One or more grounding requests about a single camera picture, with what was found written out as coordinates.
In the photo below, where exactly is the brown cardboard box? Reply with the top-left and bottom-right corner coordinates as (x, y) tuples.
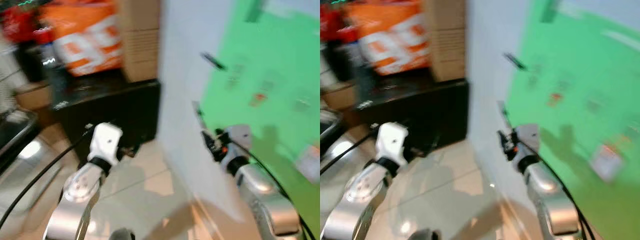
(422, 0), (469, 84)
(116, 0), (162, 84)

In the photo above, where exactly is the black tape strip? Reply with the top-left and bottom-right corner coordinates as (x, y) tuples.
(244, 0), (266, 24)
(192, 101), (206, 131)
(201, 52), (227, 71)
(542, 0), (562, 24)
(503, 52), (529, 71)
(497, 100), (511, 130)

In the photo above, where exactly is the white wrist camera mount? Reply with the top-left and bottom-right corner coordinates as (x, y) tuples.
(87, 122), (124, 167)
(222, 124), (254, 162)
(515, 123), (542, 161)
(375, 122), (411, 168)

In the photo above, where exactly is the dark bottle with red cap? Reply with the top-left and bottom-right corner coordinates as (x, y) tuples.
(34, 27), (68, 103)
(339, 26), (373, 103)

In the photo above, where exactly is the grey robot foot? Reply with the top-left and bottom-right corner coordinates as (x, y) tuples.
(409, 228), (442, 240)
(109, 228), (137, 240)

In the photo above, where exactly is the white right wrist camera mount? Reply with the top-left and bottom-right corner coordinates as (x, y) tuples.
(515, 123), (542, 161)
(222, 124), (254, 162)

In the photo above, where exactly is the orange and white bag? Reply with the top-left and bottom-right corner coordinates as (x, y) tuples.
(39, 0), (124, 77)
(344, 0), (435, 77)

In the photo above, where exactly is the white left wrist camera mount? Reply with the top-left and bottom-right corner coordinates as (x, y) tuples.
(375, 122), (411, 168)
(87, 122), (124, 167)

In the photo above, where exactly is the green wall sheet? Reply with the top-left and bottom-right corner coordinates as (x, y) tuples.
(504, 0), (640, 240)
(199, 0), (321, 238)

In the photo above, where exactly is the red package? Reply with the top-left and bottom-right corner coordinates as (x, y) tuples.
(0, 5), (42, 47)
(320, 4), (352, 45)

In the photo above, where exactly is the chrome frame chair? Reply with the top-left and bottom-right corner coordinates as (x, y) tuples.
(320, 106), (353, 161)
(0, 109), (48, 166)

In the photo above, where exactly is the long white tape strip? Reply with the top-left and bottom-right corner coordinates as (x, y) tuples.
(601, 29), (640, 52)

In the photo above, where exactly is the black glossy cabinet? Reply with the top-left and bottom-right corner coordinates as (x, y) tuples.
(357, 79), (472, 157)
(50, 79), (162, 162)

